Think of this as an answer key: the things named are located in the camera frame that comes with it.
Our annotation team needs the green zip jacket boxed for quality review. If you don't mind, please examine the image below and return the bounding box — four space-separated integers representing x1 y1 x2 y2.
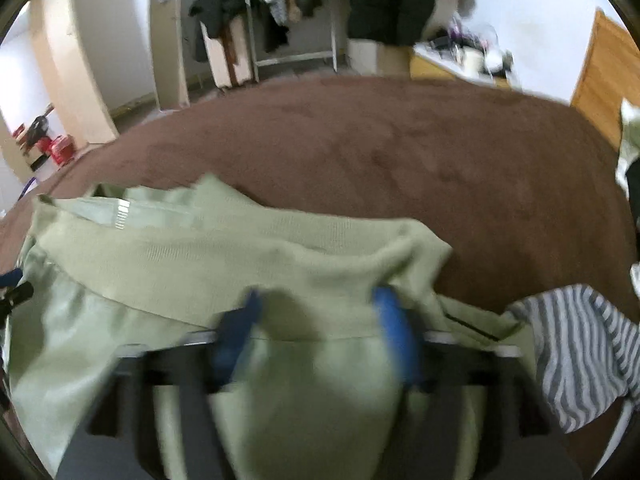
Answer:
6 177 535 479

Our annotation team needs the wooden headboard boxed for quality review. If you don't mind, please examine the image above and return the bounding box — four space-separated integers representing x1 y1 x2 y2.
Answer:
570 9 640 148

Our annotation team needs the red bag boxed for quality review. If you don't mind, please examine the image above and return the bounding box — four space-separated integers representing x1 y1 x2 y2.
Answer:
49 136 76 167

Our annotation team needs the yellow desk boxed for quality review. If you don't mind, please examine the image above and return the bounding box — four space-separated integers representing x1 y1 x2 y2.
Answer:
409 44 511 89

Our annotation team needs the brown bed blanket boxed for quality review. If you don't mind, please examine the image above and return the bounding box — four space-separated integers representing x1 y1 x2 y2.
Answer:
0 75 640 480

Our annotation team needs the metal clothes rack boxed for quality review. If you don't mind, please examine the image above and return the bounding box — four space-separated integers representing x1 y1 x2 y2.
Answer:
245 0 346 81

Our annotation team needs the black bag on floor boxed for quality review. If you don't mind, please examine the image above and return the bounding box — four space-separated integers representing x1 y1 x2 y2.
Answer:
25 115 49 148

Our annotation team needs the beige suitcase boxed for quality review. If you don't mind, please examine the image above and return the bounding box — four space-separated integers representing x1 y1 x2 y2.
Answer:
201 15 254 90

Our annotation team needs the striped grey white garment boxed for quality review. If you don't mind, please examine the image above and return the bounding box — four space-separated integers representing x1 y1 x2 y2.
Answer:
508 284 639 434

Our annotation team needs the black garment on suitcase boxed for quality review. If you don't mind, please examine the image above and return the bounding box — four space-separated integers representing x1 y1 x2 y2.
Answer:
188 0 246 63

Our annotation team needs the white mug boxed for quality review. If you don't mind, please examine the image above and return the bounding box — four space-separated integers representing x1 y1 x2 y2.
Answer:
461 48 485 74

